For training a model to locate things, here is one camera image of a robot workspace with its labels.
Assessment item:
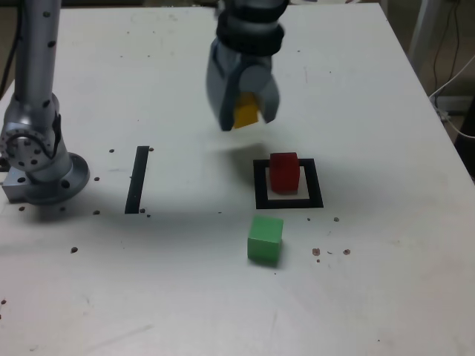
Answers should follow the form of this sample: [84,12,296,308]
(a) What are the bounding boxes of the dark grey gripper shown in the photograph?
[206,39,281,132]

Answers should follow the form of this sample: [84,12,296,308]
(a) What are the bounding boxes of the yellow cube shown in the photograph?
[233,91,260,130]

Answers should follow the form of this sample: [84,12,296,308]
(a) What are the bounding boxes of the red cube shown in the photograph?
[269,151,300,196]

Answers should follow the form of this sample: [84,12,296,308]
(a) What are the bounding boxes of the green cube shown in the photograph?
[246,214,284,267]

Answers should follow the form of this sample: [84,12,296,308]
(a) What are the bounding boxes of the black tape square outline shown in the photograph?
[252,158,324,210]

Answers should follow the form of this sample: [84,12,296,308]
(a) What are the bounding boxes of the black tape strip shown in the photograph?
[124,145,150,215]

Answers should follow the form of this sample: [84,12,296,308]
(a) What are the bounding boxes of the white furniture leg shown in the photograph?
[407,0,445,71]

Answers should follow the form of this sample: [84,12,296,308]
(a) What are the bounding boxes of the black hanging cable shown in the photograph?
[432,0,463,93]

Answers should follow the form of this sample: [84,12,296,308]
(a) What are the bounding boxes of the white cable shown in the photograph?
[429,54,475,140]

